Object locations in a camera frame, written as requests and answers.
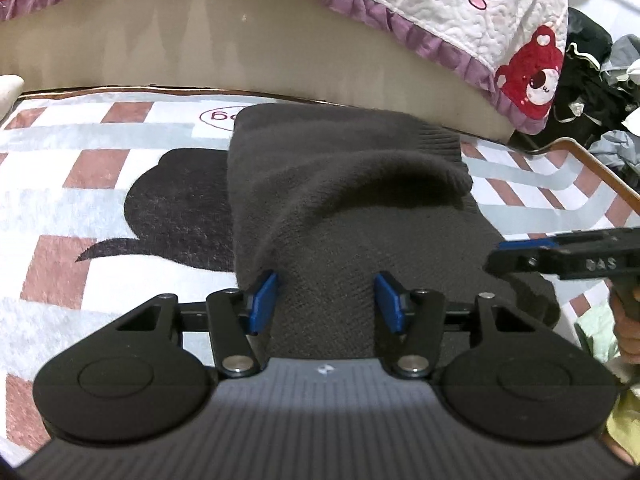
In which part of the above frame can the dark grey knit sweater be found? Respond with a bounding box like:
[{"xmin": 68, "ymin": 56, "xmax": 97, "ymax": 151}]
[{"xmin": 227, "ymin": 104, "xmax": 561, "ymax": 360}]

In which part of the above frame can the pile of dark clothes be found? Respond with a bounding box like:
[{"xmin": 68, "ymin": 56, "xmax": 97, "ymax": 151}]
[{"xmin": 512, "ymin": 8, "xmax": 639, "ymax": 190}]

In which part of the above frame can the person's right hand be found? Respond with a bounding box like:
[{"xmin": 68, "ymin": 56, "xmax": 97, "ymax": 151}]
[{"xmin": 610, "ymin": 287, "xmax": 640, "ymax": 364}]

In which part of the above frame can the checkered pink white mat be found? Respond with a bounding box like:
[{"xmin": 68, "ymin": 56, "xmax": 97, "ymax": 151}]
[{"xmin": 1, "ymin": 90, "xmax": 639, "ymax": 465}]

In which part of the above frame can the beige bed base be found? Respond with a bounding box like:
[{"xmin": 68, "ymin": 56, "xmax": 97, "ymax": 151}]
[{"xmin": 1, "ymin": 0, "xmax": 513, "ymax": 141}]

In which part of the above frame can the cream white pillow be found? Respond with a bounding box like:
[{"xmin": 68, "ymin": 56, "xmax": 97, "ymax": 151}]
[{"xmin": 0, "ymin": 75, "xmax": 25, "ymax": 120}]

